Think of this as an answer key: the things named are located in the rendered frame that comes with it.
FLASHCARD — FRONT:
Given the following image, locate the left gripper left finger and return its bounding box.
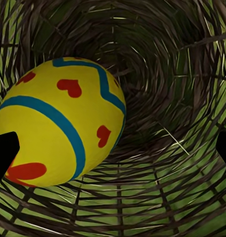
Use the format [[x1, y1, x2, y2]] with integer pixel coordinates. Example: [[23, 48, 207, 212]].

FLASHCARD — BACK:
[[0, 131, 20, 181]]

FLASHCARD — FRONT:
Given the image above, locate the wicker basket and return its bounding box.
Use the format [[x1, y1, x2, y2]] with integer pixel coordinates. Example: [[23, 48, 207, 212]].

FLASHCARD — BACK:
[[0, 0, 226, 237]]

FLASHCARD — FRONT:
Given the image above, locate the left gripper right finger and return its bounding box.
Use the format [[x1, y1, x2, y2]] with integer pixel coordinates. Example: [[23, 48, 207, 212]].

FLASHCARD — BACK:
[[216, 131, 226, 163]]

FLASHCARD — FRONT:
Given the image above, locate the easter egg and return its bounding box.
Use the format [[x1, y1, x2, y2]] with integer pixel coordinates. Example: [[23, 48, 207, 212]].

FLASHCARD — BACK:
[[0, 57, 127, 188]]

